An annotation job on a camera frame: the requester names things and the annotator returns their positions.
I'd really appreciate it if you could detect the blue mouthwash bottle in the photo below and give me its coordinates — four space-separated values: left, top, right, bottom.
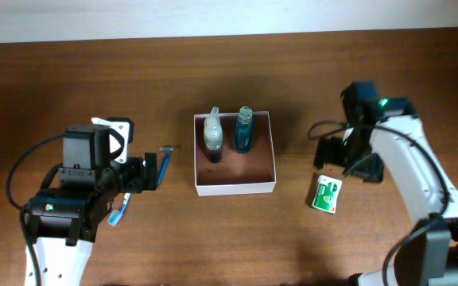
235 106 253 153

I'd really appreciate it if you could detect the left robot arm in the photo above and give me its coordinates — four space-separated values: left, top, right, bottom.
21 124 158 285

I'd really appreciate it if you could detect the green Dettol soap pack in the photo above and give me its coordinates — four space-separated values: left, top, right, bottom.
312 175 343 214

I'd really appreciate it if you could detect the white cardboard box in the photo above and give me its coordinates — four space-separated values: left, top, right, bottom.
193 111 277 196

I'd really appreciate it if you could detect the blue disposable razor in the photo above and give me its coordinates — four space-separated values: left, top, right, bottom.
157 146 176 184

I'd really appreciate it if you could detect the blue white toothbrush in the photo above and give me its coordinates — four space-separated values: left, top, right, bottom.
107 193 131 226

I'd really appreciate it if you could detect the clear spray bottle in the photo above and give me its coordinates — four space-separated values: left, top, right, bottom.
204 106 223 164

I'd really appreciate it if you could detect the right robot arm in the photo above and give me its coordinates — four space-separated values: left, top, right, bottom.
307 81 458 285

